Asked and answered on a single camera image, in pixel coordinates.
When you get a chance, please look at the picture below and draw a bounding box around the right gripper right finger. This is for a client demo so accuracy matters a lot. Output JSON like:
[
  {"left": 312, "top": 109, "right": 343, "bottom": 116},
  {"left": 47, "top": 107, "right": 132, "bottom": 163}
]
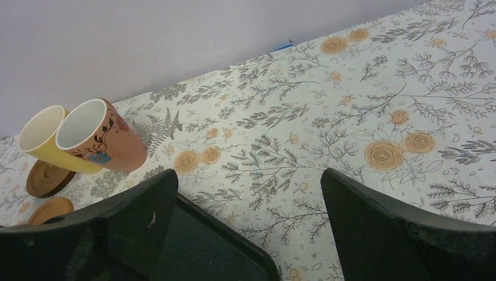
[{"left": 321, "top": 168, "right": 495, "bottom": 280}]

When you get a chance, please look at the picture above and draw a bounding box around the dark brown round coaster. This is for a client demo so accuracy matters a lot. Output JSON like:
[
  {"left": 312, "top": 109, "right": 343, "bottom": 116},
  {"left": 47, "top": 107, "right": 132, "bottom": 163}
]
[{"left": 26, "top": 160, "right": 76, "bottom": 198}]

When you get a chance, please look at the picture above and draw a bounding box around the pink patterned mug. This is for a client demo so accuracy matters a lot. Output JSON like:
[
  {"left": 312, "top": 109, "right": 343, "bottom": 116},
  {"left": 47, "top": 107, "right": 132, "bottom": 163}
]
[{"left": 55, "top": 98, "right": 147, "bottom": 173}]

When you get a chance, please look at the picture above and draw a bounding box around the light brown round coaster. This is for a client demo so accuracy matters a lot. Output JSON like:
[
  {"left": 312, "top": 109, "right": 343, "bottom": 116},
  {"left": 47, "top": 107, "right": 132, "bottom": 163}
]
[{"left": 27, "top": 197, "right": 74, "bottom": 225}]

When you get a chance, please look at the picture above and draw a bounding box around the black serving tray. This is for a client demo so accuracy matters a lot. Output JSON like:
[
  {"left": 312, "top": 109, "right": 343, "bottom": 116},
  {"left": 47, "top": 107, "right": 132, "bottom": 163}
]
[{"left": 154, "top": 195, "right": 281, "bottom": 281}]

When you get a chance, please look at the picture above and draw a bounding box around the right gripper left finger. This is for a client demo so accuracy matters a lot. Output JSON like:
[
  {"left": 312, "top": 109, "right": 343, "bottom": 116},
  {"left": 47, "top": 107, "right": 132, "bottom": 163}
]
[{"left": 1, "top": 169, "right": 178, "bottom": 280}]

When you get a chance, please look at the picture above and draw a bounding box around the yellow mug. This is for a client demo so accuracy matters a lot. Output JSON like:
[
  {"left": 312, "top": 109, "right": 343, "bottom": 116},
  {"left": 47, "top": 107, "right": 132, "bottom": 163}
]
[{"left": 18, "top": 105, "right": 102, "bottom": 174}]

